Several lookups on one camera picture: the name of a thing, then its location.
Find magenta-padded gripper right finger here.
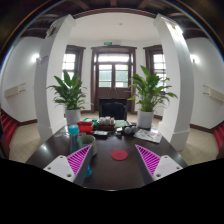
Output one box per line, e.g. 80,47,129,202
134,143,184,186

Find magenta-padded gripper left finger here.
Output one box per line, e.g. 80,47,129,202
43,144,95,187

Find clear water bottle teal cap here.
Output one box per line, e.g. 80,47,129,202
68,124,94,178

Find printed magazine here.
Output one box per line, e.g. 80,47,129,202
133,128,163,144

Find red plastic box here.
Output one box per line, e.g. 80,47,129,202
77,121,95,133

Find flat round red coaster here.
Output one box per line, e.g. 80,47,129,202
110,149,129,162

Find grey round balls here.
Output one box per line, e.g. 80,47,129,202
123,125,138,135

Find small black flat device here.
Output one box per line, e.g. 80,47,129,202
93,130,109,137

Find red carpeted staircase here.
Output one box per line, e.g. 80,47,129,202
213,122,224,155
0,109,18,145

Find green folded cloth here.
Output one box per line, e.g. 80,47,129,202
114,119,127,128

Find dark tea tray with jars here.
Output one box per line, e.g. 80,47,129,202
96,116,117,132

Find small potted plant white pot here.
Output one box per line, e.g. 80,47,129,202
46,70,88,127

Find large potted plant white pot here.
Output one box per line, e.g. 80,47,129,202
127,65,179,130

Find black chair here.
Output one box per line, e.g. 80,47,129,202
98,98,128,121

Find dark wooden framed window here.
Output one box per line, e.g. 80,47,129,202
143,44,168,84
61,44,87,83

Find dark wooden glazed door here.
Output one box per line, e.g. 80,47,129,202
90,45,138,113

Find white wall radiator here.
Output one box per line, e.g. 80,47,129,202
3,83,27,99
202,84,224,104

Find white wall lamp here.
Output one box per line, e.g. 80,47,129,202
31,53,41,64
189,53,200,64

